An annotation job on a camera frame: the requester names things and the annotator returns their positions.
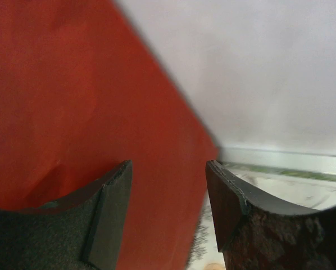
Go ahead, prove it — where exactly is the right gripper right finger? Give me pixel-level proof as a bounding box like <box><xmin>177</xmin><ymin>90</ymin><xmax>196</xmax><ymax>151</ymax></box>
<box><xmin>206</xmin><ymin>160</ymin><xmax>336</xmax><ymax>269</ymax></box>

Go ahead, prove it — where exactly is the red paper bag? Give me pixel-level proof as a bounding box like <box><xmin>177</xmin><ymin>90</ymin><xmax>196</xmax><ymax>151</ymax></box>
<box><xmin>0</xmin><ymin>1</ymin><xmax>217</xmax><ymax>269</ymax></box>

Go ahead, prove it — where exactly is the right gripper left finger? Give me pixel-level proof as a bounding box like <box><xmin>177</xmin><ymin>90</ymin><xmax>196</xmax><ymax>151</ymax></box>
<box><xmin>0</xmin><ymin>160</ymin><xmax>133</xmax><ymax>269</ymax></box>

